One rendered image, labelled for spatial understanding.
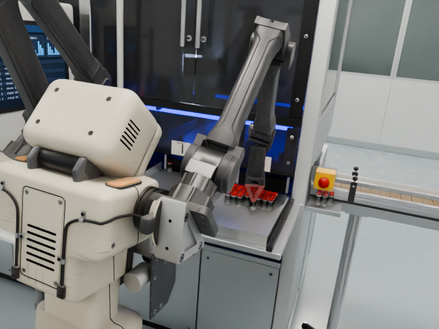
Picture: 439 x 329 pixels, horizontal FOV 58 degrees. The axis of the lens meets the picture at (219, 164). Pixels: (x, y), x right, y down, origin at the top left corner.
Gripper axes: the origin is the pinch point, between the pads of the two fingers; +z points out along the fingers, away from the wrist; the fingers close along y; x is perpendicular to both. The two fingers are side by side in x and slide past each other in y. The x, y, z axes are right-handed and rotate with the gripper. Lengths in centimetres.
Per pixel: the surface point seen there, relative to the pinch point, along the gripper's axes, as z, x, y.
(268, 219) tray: 6.6, -5.8, -1.8
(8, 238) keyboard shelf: 13, 79, -20
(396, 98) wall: 24, -195, 444
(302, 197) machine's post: 3.9, -18.9, 14.0
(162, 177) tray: 5.7, 38.8, 26.7
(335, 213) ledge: 7.8, -31.6, 10.7
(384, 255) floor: 97, -104, 139
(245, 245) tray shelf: 6.6, 1.5, -21.6
